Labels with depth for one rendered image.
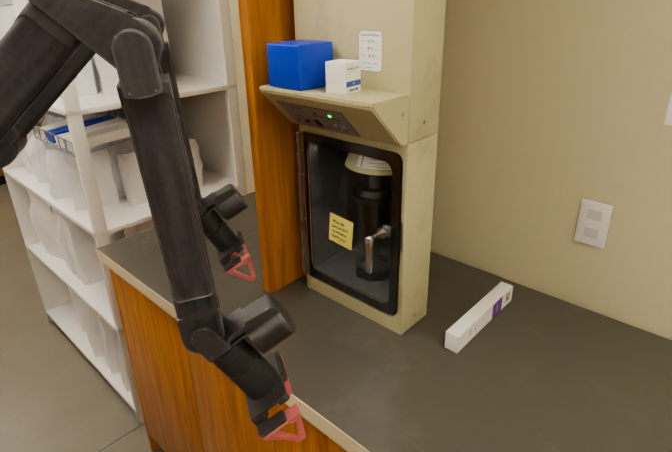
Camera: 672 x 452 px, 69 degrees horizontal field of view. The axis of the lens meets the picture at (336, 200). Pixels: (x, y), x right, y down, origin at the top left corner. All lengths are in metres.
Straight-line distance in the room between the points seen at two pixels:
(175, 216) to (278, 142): 0.64
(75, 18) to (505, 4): 1.02
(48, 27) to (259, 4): 0.65
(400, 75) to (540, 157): 0.51
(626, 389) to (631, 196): 0.42
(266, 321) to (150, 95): 0.36
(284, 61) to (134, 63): 0.53
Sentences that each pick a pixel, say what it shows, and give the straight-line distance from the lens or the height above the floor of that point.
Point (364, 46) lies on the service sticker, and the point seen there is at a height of 1.59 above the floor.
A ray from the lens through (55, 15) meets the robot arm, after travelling 0.58.
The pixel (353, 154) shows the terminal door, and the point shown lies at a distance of 1.08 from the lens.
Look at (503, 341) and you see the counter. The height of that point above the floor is 0.94.
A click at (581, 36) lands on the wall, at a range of 1.28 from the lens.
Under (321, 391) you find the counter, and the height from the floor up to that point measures 0.94.
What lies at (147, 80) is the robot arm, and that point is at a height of 1.61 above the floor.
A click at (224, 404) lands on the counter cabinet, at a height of 0.67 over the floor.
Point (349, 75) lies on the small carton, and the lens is 0.97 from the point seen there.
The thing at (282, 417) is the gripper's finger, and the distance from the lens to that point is 0.80.
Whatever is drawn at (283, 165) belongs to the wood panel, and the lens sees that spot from 1.26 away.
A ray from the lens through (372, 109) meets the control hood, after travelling 0.89.
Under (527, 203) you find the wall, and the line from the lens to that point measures 1.40.
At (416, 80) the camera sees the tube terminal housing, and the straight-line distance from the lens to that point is 0.98.
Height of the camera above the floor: 1.69
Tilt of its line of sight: 23 degrees down
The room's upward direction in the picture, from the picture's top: 1 degrees counter-clockwise
